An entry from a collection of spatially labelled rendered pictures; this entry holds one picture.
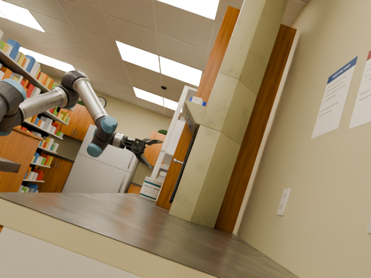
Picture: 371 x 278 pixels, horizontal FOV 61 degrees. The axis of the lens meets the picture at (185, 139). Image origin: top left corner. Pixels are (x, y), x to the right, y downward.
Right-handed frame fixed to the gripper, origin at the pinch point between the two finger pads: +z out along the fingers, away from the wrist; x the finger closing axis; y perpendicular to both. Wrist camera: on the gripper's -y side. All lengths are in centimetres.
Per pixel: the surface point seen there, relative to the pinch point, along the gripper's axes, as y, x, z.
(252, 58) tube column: 9, 66, 30
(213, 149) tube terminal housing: 11.0, 10.6, 25.9
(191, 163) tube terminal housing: 10.7, 0.3, 17.7
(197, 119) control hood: 11.3, 22.6, 13.2
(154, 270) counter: 114, -32, 15
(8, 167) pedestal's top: 41, -29, -50
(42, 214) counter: 114, -30, -5
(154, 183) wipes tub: -61, -12, -1
